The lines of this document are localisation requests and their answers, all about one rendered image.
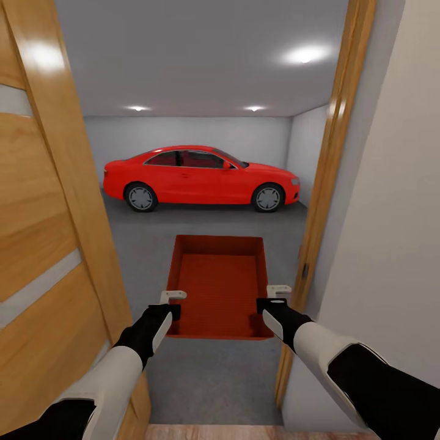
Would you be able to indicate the door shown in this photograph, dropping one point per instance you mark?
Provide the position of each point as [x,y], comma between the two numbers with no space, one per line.
[63,303]

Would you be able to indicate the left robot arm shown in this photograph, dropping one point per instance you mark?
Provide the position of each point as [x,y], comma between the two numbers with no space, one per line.
[92,407]

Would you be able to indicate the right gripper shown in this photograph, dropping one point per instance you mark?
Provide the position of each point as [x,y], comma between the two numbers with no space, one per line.
[263,302]

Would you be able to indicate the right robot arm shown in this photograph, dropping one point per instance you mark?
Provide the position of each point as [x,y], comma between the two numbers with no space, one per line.
[369,390]

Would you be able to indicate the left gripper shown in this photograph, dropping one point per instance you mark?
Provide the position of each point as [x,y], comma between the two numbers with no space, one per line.
[176,311]

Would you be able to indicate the car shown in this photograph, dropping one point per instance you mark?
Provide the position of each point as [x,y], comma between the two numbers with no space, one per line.
[195,174]

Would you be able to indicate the storage box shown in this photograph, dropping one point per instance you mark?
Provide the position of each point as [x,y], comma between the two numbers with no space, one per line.
[222,277]

